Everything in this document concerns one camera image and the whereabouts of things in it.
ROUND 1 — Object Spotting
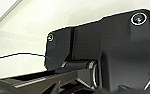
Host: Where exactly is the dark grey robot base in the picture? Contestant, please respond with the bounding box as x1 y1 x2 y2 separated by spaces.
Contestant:
0 8 150 94

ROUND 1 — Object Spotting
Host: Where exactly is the thin blue cable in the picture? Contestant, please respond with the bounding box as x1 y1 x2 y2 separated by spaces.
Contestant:
0 52 64 68

